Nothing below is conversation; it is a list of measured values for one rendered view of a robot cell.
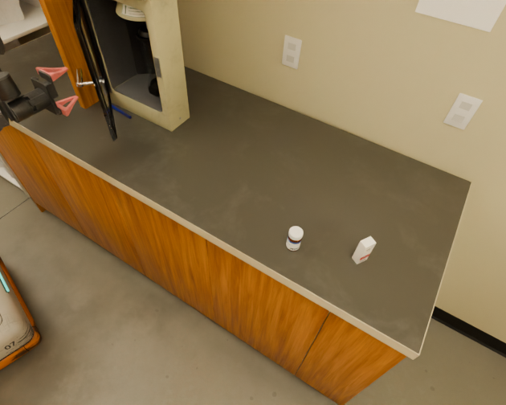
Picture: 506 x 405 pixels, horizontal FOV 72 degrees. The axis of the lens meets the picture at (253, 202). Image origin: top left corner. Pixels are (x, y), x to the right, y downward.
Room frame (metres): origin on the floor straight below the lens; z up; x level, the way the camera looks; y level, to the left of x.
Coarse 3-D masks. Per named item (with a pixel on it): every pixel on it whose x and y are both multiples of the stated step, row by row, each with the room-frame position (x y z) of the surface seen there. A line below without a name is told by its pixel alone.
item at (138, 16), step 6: (120, 6) 1.14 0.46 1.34; (126, 6) 1.13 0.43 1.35; (120, 12) 1.14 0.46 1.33; (126, 12) 1.13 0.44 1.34; (132, 12) 1.12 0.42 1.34; (138, 12) 1.12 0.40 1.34; (126, 18) 1.12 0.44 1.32; (132, 18) 1.11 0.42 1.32; (138, 18) 1.11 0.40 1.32; (144, 18) 1.12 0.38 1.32
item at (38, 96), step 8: (32, 80) 0.87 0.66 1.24; (40, 88) 0.86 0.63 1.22; (24, 96) 0.81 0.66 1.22; (32, 96) 0.82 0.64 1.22; (40, 96) 0.83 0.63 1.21; (48, 96) 0.85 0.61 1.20; (32, 104) 0.80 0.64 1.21; (40, 104) 0.82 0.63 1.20; (48, 104) 0.84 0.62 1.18; (56, 112) 0.84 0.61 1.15
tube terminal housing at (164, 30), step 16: (128, 0) 1.09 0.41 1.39; (160, 0) 1.08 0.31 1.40; (176, 0) 1.14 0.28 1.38; (160, 16) 1.07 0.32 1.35; (176, 16) 1.13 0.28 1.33; (160, 32) 1.06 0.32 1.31; (176, 32) 1.12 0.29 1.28; (160, 48) 1.05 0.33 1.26; (176, 48) 1.12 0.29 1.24; (160, 64) 1.05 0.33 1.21; (176, 64) 1.11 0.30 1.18; (160, 80) 1.05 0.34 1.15; (176, 80) 1.10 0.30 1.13; (112, 96) 1.19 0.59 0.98; (160, 96) 1.06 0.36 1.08; (176, 96) 1.09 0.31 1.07; (144, 112) 1.11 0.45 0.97; (160, 112) 1.07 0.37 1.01; (176, 112) 1.08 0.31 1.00
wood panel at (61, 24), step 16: (48, 0) 1.16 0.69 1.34; (64, 0) 1.21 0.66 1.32; (48, 16) 1.15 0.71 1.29; (64, 16) 1.19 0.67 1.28; (64, 32) 1.17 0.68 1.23; (64, 48) 1.15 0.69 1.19; (80, 48) 1.20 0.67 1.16; (64, 64) 1.16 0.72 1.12; (80, 64) 1.19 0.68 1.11; (80, 96) 1.15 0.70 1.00; (96, 96) 1.20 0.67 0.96
